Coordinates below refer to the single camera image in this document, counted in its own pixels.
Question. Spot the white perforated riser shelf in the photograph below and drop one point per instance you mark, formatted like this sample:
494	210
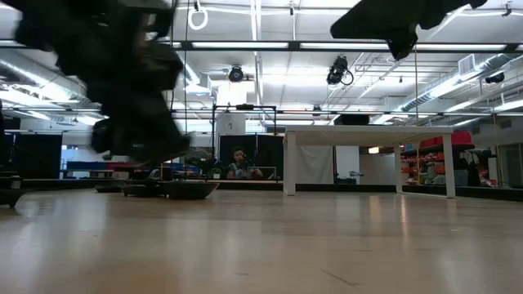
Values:
367	134

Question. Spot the black teardrop mini plate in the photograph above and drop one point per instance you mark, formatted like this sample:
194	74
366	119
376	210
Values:
108	189

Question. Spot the red storage bin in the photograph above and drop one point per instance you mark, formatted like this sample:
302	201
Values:
461	138

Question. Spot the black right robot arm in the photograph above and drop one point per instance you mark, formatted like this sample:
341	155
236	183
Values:
380	20

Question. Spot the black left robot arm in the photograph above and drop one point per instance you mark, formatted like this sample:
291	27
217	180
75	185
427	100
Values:
81	32

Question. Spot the black round ceiling camera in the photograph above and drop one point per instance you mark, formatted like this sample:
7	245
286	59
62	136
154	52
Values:
235	74

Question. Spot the person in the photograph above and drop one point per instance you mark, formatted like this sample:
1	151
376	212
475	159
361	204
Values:
239	169

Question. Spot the black mounted camera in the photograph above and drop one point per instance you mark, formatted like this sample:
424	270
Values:
337	71

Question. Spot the black box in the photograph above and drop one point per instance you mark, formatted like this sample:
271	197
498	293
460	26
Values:
351	119

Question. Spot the black overhead crossbar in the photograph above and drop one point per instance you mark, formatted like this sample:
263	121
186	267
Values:
294	45

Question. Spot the black ceiling fixture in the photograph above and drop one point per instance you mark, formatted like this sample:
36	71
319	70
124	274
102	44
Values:
495	77

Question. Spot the white hanging cloth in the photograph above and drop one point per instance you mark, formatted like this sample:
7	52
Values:
314	163

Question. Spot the silver ventilation duct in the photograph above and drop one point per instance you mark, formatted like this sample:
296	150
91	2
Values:
41	77
490	63

